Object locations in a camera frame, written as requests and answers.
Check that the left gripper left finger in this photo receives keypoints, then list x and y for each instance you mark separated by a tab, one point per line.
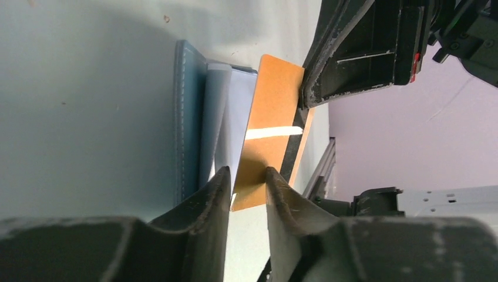
188	243

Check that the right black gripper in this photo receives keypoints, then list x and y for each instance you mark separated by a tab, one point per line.
467	30

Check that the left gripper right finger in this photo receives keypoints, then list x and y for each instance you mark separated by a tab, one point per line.
309	244

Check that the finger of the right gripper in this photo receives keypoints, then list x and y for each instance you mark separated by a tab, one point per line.
362	45

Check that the gold credit card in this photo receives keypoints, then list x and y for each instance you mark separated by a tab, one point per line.
277	132

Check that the blue card holder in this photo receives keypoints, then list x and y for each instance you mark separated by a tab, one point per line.
212	105

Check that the aluminium frame rail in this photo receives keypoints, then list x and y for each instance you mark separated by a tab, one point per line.
321	184

